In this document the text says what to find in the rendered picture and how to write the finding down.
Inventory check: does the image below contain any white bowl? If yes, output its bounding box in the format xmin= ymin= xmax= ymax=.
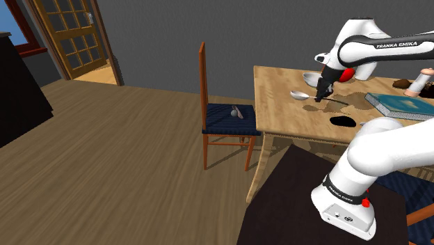
xmin=303 ymin=72 xmax=323 ymax=88

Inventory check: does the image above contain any red round fruit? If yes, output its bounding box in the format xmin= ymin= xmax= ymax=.
xmin=339 ymin=68 xmax=356 ymax=84

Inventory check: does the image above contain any silver spoon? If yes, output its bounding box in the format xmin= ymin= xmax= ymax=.
xmin=290 ymin=90 xmax=350 ymax=106

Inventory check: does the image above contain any light wooden table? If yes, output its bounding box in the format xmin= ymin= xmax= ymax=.
xmin=246 ymin=65 xmax=434 ymax=205

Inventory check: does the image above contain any dark brown lump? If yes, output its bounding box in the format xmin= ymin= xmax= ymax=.
xmin=392 ymin=78 xmax=413 ymax=90

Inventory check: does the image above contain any teal book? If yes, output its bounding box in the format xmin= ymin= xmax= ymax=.
xmin=364 ymin=92 xmax=434 ymax=123

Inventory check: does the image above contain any white and pink grinder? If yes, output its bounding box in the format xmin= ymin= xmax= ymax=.
xmin=403 ymin=68 xmax=434 ymax=99

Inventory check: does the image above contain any small grey figure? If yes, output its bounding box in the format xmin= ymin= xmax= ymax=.
xmin=230 ymin=104 xmax=245 ymax=120

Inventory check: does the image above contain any wooden chair with blue seat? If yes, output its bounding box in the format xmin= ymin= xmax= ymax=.
xmin=198 ymin=41 xmax=262 ymax=171
xmin=373 ymin=165 xmax=434 ymax=245

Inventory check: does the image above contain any dark robot stand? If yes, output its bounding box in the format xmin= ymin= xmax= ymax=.
xmin=236 ymin=143 xmax=410 ymax=245

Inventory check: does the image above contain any wooden door with glass panes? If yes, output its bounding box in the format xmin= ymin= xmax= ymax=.
xmin=24 ymin=0 xmax=125 ymax=87

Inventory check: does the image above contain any black cabinet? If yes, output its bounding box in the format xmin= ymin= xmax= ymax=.
xmin=0 ymin=31 xmax=54 ymax=149

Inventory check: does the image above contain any window with red frame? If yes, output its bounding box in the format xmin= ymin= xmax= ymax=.
xmin=0 ymin=0 xmax=48 ymax=57

